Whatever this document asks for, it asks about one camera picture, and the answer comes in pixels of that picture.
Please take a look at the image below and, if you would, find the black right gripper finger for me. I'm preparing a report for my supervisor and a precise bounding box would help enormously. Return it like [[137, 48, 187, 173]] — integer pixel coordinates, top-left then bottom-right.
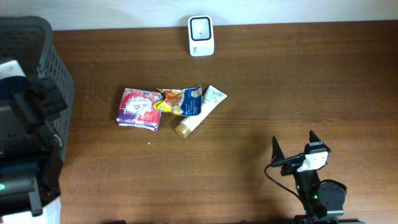
[[304, 130, 331, 153], [271, 136, 285, 164]]

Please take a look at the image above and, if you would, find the white shampoo tube gold cap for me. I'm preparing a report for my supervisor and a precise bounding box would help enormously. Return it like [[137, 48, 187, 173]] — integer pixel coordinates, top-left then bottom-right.
[[175, 85, 228, 139]]

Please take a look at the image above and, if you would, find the red purple tissue pack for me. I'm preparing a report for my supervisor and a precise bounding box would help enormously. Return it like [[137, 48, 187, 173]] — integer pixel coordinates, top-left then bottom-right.
[[116, 88, 163, 131]]

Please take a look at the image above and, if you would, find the blue yellow paste sachet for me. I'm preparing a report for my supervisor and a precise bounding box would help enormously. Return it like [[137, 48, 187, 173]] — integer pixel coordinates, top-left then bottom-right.
[[154, 85, 203, 116]]

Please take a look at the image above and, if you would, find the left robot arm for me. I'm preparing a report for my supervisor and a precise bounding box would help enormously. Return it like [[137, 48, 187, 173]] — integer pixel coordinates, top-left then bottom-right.
[[1, 76, 67, 218]]

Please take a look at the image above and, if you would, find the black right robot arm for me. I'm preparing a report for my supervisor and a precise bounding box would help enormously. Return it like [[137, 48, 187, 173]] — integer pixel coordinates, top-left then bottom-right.
[[264, 131, 360, 224]]

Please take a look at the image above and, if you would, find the white barcode scanner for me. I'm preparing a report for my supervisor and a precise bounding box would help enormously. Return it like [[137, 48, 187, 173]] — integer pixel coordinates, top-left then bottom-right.
[[187, 15, 215, 57]]

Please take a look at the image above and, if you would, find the grey plastic mesh basket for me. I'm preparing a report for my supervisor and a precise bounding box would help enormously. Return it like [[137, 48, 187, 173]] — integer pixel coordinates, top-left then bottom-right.
[[1, 16, 75, 159]]

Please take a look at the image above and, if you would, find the black right camera cable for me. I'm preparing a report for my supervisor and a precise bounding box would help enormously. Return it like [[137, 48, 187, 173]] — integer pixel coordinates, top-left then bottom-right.
[[264, 162, 307, 212]]

